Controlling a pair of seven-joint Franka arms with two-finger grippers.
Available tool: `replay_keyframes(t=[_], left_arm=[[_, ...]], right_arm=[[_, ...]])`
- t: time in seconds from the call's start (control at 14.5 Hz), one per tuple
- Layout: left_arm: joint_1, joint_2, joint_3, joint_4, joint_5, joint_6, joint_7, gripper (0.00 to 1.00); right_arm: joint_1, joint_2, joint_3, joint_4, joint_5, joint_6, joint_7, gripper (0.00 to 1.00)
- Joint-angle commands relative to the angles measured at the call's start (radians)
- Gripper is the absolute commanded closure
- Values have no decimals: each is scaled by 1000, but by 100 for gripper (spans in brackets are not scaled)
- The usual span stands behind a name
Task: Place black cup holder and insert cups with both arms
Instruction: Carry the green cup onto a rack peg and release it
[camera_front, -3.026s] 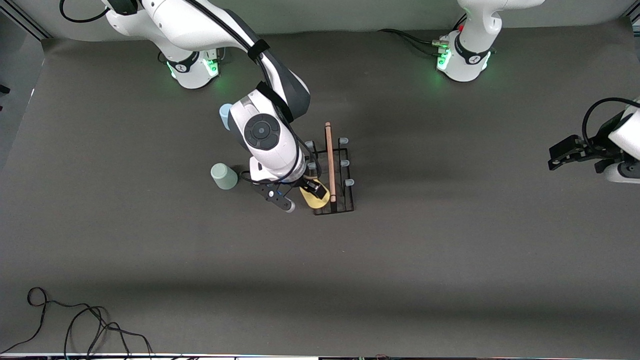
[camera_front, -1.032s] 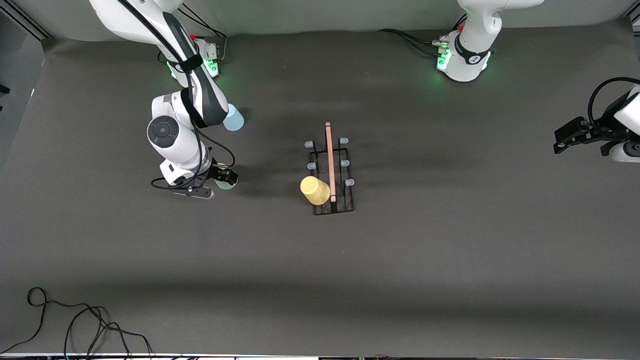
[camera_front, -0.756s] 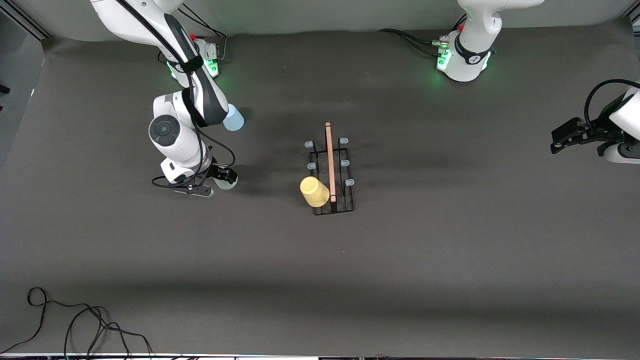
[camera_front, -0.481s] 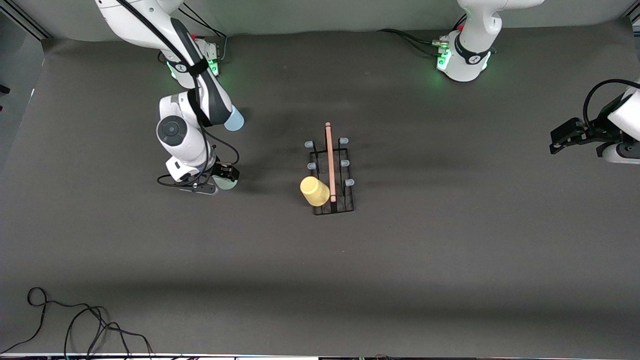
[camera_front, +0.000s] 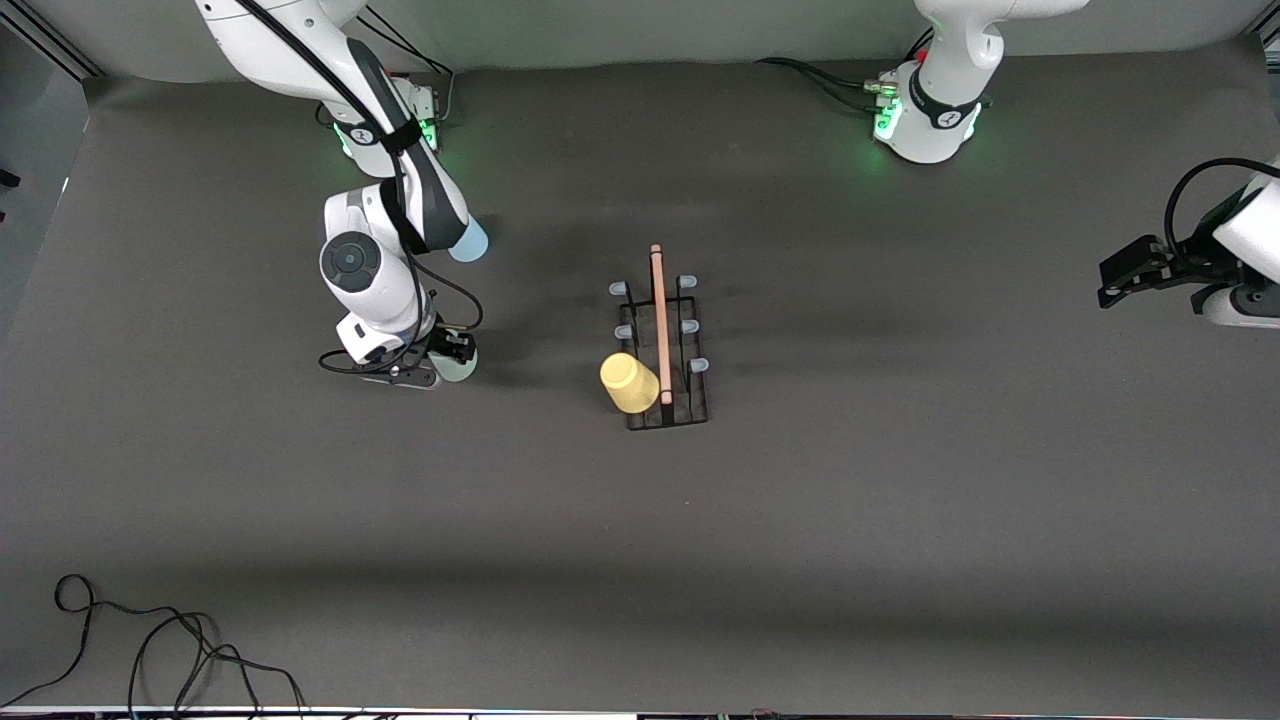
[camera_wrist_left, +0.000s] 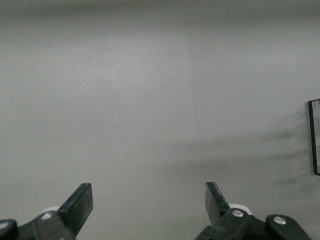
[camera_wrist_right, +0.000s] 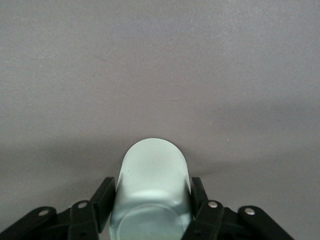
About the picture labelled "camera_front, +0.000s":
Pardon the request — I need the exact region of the pale green plastic cup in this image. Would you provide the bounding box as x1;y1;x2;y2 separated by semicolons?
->
430;343;480;384

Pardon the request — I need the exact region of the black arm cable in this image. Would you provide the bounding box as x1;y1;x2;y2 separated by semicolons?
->
1164;157;1280;253
232;0;484;376

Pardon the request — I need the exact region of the pale blue plastic cup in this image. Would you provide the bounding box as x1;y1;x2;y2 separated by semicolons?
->
447;215;491;264

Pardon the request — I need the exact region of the black wire cup holder rack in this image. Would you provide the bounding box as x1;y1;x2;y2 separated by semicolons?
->
607;243;712;432

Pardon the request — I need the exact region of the dark grey table mat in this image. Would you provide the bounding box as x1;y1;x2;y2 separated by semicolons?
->
0;35;1280;716

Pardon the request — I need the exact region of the yellow plastic cup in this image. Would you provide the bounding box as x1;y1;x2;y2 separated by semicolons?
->
598;351;662;415

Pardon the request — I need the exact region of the loose black cable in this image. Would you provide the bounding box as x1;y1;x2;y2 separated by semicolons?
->
0;573;306;720

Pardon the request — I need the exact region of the black base power cable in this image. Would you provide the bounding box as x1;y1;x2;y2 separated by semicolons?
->
315;10;458;131
795;65;886;113
755;57;881;93

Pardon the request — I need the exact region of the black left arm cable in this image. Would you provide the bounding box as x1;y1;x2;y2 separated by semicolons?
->
1164;157;1280;253

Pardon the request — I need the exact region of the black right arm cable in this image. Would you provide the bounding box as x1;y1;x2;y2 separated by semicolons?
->
232;0;484;376

